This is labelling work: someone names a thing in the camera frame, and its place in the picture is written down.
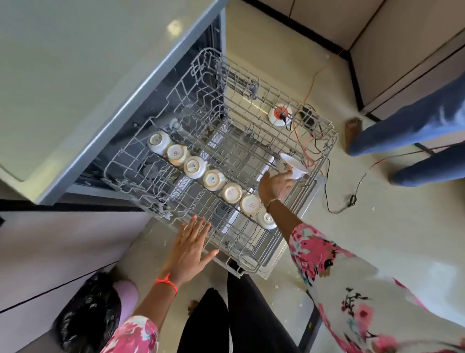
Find black plug adapter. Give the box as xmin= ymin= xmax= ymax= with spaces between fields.
xmin=298 ymin=107 xmax=321 ymax=128

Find pink floral shirt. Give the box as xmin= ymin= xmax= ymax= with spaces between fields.
xmin=100 ymin=223 xmax=465 ymax=353

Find black trousers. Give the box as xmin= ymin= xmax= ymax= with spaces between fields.
xmin=177 ymin=272 xmax=303 ymax=353

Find grey dishwasher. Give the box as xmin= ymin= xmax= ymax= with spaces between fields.
xmin=0 ymin=0 xmax=228 ymax=206

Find red thread bracelet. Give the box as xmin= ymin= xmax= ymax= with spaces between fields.
xmin=154 ymin=273 xmax=179 ymax=296

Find orange cable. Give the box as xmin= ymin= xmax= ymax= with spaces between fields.
xmin=290 ymin=49 xmax=438 ymax=170

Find white cabinet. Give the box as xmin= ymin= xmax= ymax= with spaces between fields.
xmin=0 ymin=199 xmax=154 ymax=353

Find person's right hand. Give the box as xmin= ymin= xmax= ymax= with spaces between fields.
xmin=258 ymin=170 xmax=297 ymax=209

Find white orange extension reel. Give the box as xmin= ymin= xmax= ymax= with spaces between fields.
xmin=268 ymin=105 xmax=293 ymax=127

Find row of white cups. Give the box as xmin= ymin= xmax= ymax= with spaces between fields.
xmin=147 ymin=131 xmax=279 ymax=231

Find person's left hand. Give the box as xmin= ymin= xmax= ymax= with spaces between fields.
xmin=159 ymin=216 xmax=219 ymax=289

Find person's right forearm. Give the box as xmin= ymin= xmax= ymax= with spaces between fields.
xmin=267 ymin=200 xmax=305 ymax=242

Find white ceramic teacup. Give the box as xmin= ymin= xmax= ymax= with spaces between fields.
xmin=278 ymin=153 xmax=309 ymax=180

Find grey wire dishwasher rack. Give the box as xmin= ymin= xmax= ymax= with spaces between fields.
xmin=103 ymin=47 xmax=339 ymax=280

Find beige cabinet with black plinth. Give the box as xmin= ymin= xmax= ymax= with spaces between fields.
xmin=241 ymin=0 xmax=465 ymax=121

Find pink bin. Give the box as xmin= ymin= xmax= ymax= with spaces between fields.
xmin=112 ymin=280 xmax=140 ymax=325

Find black cable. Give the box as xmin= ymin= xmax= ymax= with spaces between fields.
xmin=312 ymin=137 xmax=368 ymax=215

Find person's left forearm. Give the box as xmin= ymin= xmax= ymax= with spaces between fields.
xmin=132 ymin=279 xmax=179 ymax=329

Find black plastic bag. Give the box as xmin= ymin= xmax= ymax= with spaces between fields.
xmin=54 ymin=272 xmax=123 ymax=353

